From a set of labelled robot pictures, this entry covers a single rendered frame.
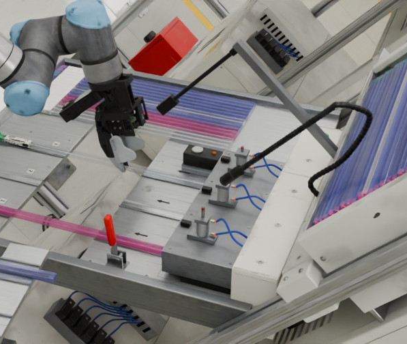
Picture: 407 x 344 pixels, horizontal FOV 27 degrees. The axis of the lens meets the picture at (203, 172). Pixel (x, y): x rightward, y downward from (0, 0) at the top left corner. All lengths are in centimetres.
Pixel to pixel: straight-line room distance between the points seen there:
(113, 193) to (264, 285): 86
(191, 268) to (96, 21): 49
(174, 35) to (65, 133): 66
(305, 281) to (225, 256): 21
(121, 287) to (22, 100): 37
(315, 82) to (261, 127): 132
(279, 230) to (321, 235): 23
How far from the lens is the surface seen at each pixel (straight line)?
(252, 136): 190
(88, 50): 163
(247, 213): 157
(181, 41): 246
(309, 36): 339
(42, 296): 195
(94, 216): 213
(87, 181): 307
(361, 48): 520
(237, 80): 293
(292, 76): 282
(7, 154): 186
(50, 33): 165
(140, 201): 170
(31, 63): 157
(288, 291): 133
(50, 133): 192
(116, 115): 168
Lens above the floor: 213
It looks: 37 degrees down
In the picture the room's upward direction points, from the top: 55 degrees clockwise
